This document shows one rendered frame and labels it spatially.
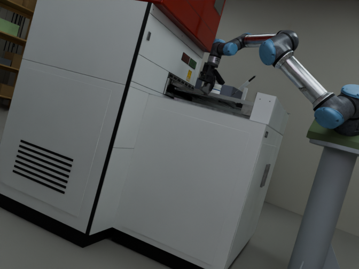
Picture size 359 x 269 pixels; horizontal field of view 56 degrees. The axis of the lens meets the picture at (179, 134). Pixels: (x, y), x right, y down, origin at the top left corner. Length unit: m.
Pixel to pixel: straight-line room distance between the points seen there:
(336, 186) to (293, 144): 2.70
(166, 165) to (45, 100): 0.72
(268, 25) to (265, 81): 0.76
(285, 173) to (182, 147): 2.95
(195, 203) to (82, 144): 0.63
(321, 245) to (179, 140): 0.87
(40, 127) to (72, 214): 0.49
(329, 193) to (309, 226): 0.20
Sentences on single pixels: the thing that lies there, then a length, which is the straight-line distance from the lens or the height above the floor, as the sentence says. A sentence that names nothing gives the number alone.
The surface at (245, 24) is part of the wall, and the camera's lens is 5.08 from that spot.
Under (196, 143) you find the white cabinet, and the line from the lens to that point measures 1.67.
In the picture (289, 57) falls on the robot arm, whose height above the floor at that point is 1.16.
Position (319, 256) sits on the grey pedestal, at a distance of 1.91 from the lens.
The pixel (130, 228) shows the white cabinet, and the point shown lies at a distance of 1.85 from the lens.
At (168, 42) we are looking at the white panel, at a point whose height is 1.11.
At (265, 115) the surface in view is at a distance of 1.67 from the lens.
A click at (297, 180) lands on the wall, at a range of 4.49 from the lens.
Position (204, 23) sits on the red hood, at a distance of 2.17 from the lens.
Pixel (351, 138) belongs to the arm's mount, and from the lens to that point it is 1.85.
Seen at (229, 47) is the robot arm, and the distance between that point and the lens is 2.05.
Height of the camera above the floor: 0.74
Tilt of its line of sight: 3 degrees down
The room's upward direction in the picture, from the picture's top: 16 degrees clockwise
